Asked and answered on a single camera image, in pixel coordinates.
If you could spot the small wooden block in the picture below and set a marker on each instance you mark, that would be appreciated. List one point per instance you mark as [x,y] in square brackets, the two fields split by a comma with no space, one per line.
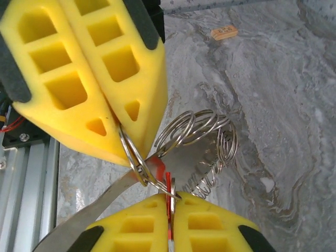
[224,32]

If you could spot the red key tag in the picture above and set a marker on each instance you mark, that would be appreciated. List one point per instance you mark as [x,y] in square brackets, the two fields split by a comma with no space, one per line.
[160,165]

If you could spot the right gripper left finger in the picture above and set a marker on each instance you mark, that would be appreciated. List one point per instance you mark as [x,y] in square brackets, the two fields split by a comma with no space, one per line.
[136,228]

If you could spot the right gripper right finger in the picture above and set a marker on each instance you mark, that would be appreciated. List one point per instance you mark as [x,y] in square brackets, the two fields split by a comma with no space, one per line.
[210,231]

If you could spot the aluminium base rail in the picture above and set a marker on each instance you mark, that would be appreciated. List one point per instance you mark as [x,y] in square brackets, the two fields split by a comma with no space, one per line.
[29,197]

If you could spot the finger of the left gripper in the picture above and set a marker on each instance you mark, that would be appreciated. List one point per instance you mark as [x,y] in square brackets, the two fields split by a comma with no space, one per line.
[118,60]
[57,86]

